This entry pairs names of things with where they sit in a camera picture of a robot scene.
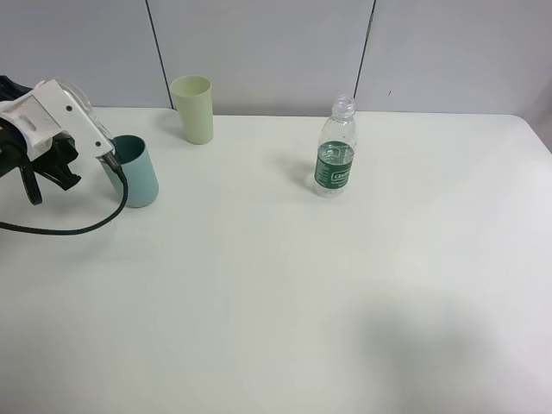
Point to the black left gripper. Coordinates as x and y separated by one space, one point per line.
32 153

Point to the clear green-label water bottle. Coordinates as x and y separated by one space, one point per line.
336 149

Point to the blue sleeved paper cup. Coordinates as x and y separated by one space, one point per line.
84 103

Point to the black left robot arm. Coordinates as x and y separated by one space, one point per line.
53 164

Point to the teal plastic cup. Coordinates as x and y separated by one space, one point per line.
130 171

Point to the light green plastic cup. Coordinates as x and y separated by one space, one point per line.
192 97

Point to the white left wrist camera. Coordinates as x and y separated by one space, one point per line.
47 106

